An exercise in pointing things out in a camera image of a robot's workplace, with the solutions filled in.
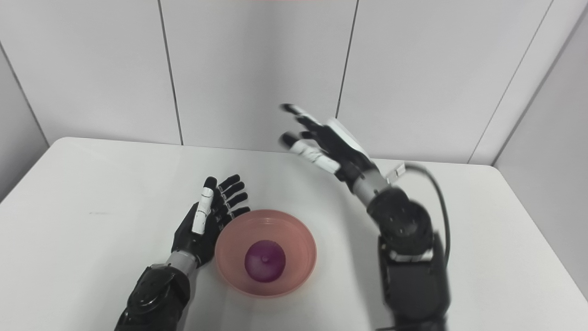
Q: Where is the pink round plate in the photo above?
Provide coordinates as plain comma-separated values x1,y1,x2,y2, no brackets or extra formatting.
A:
215,210,317,298

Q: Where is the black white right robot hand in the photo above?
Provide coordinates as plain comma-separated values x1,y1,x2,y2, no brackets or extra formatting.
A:
280,104,382,191

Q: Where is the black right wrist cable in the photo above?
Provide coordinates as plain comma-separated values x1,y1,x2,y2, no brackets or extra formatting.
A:
386,162,452,268

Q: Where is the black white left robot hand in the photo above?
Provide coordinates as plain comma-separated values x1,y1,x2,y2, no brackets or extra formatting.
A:
171,174,251,268

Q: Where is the purple red onion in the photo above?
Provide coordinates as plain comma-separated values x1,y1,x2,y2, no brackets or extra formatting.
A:
244,240,286,283

